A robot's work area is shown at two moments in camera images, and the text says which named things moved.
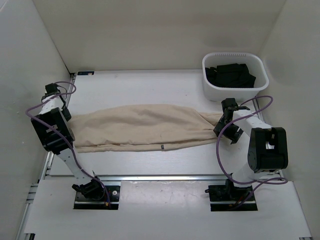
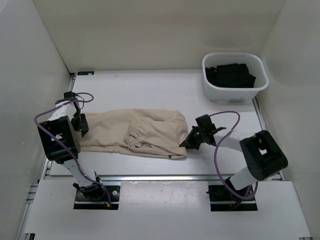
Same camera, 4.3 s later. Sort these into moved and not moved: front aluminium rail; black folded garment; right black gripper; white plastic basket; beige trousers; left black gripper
Moved: left black gripper; right black gripper; beige trousers
Not moved: white plastic basket; black folded garment; front aluminium rail
